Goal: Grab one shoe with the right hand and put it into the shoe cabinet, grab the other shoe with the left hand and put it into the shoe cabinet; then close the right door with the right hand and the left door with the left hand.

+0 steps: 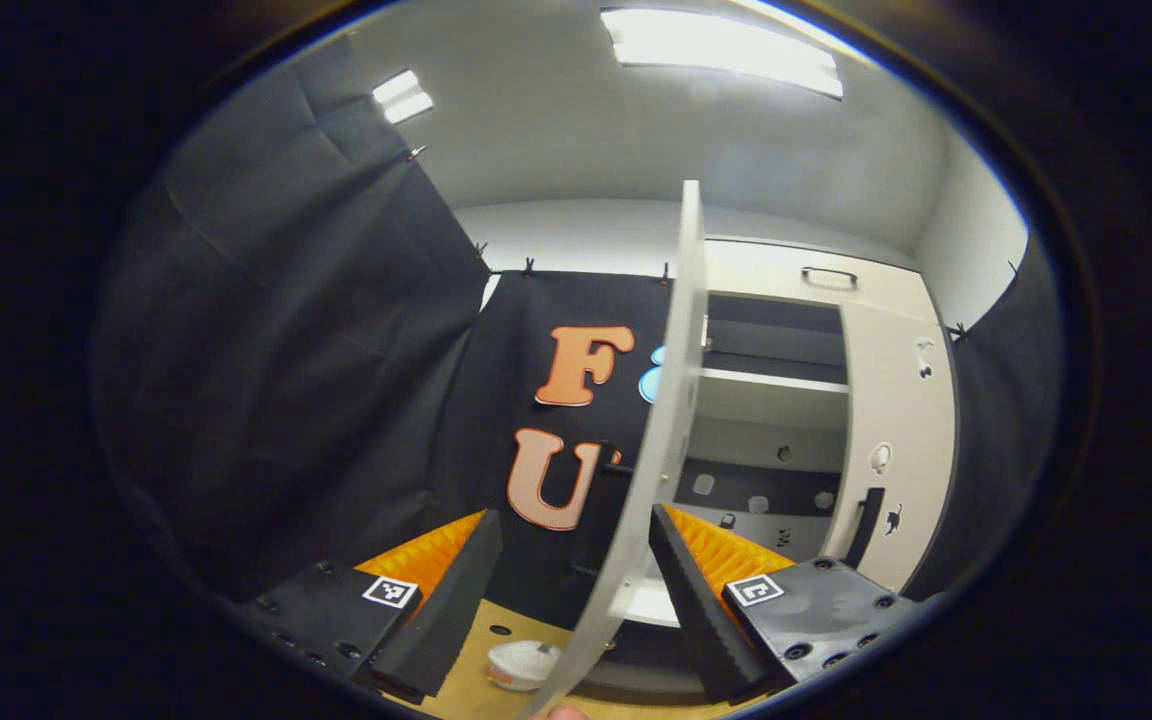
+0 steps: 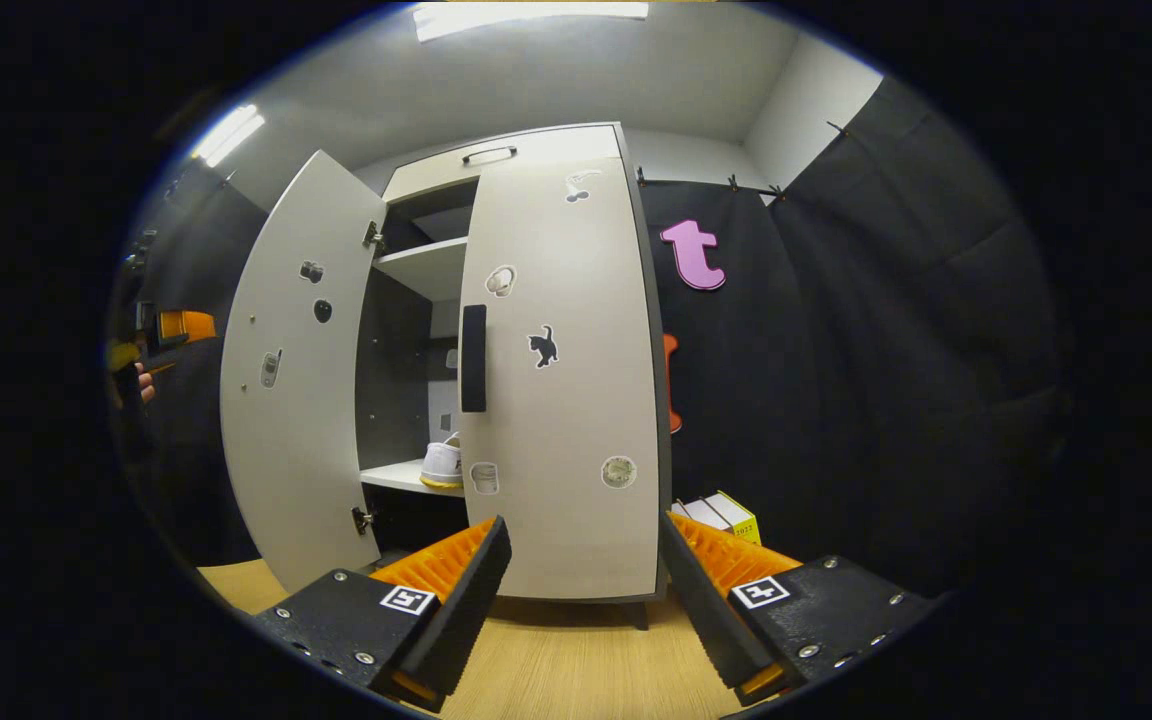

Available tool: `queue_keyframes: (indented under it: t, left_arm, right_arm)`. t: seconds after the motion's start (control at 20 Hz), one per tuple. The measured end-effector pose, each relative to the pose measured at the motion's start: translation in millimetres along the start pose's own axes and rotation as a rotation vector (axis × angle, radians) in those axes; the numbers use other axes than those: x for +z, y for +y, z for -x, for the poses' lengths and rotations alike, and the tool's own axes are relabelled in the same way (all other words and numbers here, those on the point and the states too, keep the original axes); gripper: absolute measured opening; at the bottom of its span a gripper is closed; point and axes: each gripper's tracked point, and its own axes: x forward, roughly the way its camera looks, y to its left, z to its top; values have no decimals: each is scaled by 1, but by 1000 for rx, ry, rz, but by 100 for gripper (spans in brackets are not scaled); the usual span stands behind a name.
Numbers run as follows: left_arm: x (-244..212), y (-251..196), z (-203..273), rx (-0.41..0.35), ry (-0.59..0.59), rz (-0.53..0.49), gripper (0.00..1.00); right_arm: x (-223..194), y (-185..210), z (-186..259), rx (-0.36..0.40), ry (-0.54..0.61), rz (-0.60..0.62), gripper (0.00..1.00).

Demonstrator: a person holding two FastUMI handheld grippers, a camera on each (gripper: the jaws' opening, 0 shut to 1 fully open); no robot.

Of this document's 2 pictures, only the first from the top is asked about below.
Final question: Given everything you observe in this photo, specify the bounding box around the white lidded cup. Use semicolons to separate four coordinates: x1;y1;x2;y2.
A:
486;640;562;693

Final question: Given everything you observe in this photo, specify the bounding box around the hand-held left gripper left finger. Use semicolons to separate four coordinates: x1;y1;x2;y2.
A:
236;508;503;701

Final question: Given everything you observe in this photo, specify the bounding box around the black door handle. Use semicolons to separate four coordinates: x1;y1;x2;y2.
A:
844;487;885;571

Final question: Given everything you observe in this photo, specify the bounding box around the large ceiling light panel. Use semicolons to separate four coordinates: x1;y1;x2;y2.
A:
601;8;845;99

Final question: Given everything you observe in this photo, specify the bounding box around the grey white shoe cabinet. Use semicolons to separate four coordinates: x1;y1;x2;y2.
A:
521;180;957;716

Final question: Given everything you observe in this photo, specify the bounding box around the black backdrop cloth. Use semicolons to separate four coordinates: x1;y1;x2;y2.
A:
91;35;1067;641

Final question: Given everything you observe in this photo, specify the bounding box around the small ceiling light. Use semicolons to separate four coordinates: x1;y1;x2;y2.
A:
372;68;434;125

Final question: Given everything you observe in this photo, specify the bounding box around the cabinet door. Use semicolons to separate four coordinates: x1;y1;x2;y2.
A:
821;300;957;593
521;180;709;716

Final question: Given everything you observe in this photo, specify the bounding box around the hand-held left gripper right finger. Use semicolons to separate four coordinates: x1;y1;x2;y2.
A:
648;503;927;703

